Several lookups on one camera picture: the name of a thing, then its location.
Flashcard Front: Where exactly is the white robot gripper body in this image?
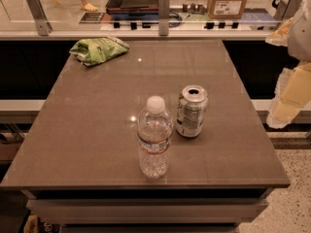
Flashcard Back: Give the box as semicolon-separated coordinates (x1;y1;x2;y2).
288;0;311;61

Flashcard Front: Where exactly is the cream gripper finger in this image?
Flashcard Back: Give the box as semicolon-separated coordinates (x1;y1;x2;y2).
265;17;293;47
266;61;311;129

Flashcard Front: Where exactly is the green 7up soda can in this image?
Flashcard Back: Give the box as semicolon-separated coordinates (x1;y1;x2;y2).
176;84;208;138

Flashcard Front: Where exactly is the green jalapeno chip bag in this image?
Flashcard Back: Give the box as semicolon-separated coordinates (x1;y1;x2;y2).
69;37;129;67

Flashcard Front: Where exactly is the brown cardboard box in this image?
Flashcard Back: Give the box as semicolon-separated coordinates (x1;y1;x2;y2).
207;0;247;19

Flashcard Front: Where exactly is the clear plastic water bottle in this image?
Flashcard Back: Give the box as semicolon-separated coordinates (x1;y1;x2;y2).
137;96;173;179

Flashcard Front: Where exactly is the grey table drawer unit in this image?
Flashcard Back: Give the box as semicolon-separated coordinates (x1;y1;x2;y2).
27;198;268;227

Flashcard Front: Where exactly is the right metal railing post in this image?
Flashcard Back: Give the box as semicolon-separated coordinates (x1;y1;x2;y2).
272;0;302;21

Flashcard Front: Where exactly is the metal railing post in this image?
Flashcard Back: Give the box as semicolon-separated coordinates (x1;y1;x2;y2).
158;0;170;36
26;0;52;36
272;0;302;21

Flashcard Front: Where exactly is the middle metal railing post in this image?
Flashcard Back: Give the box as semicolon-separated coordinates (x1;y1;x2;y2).
158;0;170;36

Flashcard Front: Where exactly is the left metal railing post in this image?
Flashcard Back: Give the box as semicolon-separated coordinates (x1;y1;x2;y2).
26;0;52;36

